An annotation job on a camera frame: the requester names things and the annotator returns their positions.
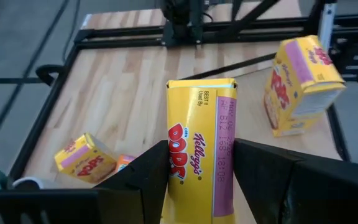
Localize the yellow Corn Pops cereal box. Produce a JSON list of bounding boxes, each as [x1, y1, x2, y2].
[[53, 133, 118, 184], [161, 78, 239, 224], [263, 34, 347, 138]]

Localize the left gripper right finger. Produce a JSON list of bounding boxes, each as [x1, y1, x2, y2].
[[233, 138, 358, 224]]

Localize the orange cereal box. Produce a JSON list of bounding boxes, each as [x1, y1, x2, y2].
[[115, 154, 137, 172]]

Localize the black cable hook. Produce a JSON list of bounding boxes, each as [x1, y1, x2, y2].
[[35, 63, 65, 86]]

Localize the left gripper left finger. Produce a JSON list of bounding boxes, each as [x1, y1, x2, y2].
[[0, 139, 170, 224]]

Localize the black metal table frame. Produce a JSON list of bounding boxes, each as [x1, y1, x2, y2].
[[9, 0, 358, 187]]

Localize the silver metal post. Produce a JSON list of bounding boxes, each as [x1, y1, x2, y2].
[[318, 2, 337, 51]]

